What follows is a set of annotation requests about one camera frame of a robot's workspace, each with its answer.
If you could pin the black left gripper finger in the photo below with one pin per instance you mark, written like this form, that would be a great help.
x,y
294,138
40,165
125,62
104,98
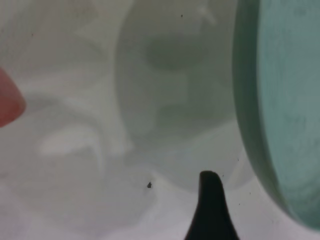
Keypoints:
x,y
210,212

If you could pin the green plate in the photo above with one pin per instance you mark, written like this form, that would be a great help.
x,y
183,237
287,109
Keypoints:
x,y
287,100

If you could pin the red plate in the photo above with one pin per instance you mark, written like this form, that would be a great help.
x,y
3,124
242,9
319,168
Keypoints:
x,y
10,100

